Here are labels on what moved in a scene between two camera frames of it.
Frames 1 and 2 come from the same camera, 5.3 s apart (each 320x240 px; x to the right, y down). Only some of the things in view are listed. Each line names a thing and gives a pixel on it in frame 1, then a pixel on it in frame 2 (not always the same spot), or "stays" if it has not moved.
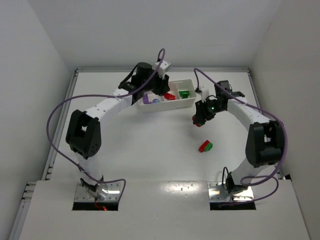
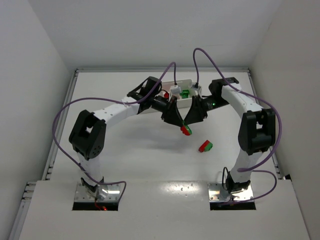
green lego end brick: (184, 94) stays
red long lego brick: (201, 148) stays
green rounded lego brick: (208, 147) stays
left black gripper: (161, 86) to (169, 109)
